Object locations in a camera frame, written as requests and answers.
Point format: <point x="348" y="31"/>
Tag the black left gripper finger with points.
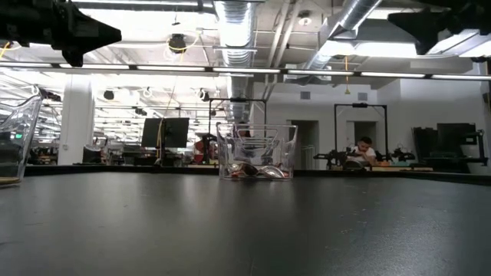
<point x="92" y="32"/>
<point x="73" y="57"/>

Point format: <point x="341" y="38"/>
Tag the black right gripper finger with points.
<point x="424" y="43"/>
<point x="422" y="21"/>

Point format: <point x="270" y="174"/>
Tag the clear plastic bin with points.
<point x="27" y="126"/>
<point x="230" y="145"/>

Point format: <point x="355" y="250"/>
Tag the gold fork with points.
<point x="9" y="181"/>

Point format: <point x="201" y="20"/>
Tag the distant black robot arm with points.
<point x="403" y="154"/>
<point x="331" y="157"/>

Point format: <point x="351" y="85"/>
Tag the small black ceiling fixture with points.
<point x="108" y="94"/>

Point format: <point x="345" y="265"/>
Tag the white building column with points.
<point x="74" y="126"/>

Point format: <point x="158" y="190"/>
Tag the green exit sign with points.
<point x="18" y="135"/>

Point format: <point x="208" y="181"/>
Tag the black workstation with monitors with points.
<point x="456" y="134"/>

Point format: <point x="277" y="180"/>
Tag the black office chair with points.
<point x="92" y="155"/>

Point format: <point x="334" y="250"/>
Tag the person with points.
<point x="242" y="131"/>
<point x="364" y="151"/>

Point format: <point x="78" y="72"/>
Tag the black computer monitor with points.
<point x="172" y="132"/>

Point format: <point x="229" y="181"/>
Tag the red chair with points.
<point x="201" y="149"/>

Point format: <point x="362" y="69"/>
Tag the long ceiling light strip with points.
<point x="245" y="70"/>

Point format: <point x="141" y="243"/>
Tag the silver ceiling ventilation duct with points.
<point x="356" y="11"/>
<point x="236" y="30"/>

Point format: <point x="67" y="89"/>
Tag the square wall vent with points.
<point x="305" y="95"/>
<point x="362" y="96"/>

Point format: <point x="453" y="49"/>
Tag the black ceiling dome camera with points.
<point x="177" y="43"/>

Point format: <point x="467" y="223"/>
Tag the black metal station frame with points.
<point x="360" y="104"/>

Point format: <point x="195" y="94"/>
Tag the black table border frame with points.
<point x="115" y="169"/>

